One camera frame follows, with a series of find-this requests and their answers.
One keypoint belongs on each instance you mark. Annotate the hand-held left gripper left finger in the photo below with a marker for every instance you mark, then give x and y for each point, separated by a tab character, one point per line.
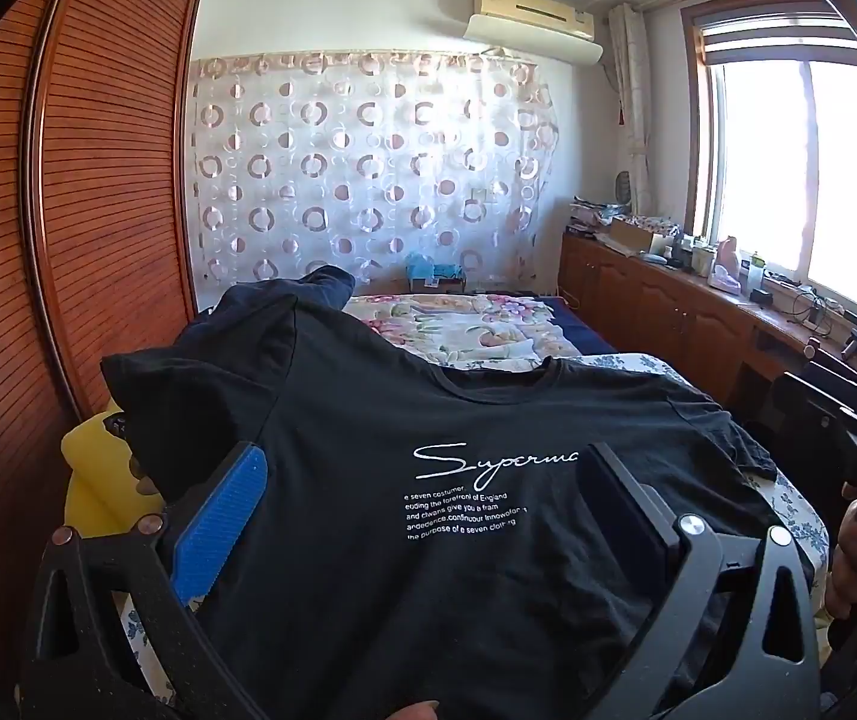
218	532

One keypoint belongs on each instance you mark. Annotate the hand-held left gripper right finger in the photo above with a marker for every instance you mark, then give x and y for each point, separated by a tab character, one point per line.
623	499

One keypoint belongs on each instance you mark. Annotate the black printed t-shirt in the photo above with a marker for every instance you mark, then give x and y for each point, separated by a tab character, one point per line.
368	420

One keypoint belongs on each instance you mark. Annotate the person's right hand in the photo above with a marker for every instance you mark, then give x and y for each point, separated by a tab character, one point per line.
845	562

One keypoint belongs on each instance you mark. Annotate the person's left hand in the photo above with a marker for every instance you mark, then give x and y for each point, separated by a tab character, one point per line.
410	711

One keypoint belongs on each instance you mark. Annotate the white blue floral sheet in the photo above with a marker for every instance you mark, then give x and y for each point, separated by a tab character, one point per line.
796	517

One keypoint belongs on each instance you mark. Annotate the yellow pillow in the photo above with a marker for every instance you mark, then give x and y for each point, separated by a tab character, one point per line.
91	465

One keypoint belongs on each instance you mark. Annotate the navy bed sheet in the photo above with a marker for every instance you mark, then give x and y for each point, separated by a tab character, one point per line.
582	330

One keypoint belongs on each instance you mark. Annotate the wooden framed window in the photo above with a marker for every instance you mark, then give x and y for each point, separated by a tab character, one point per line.
788	165

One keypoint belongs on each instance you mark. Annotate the wooden side cabinet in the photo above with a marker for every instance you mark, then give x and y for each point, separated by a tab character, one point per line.
661	307

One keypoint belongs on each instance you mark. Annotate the floral bed blanket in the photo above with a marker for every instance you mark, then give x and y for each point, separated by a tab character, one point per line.
466	330

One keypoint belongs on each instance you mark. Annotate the cardboard box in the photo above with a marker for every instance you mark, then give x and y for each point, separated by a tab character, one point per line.
635	236

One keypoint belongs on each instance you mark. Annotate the navy fleece cloth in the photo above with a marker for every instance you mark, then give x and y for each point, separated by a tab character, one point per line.
331	283

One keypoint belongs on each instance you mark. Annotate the round hand fan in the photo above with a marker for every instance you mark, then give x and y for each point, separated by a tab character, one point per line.
625	189

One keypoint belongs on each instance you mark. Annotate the blue tissue pack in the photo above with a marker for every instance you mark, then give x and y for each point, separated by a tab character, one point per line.
428	270

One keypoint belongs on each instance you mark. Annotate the white window curtain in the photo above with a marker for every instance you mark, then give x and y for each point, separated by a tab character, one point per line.
632	105

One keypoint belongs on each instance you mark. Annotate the red hanging tassel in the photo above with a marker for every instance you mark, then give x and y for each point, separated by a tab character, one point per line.
620	101

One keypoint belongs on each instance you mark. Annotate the wooden louvred wardrobe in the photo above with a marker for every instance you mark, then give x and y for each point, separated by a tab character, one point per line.
98	165

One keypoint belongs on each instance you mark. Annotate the sheer circle-patterned curtain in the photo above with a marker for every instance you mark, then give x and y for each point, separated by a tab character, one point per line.
368	165

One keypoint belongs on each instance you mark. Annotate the white air conditioner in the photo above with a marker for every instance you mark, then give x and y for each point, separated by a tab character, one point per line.
533	22

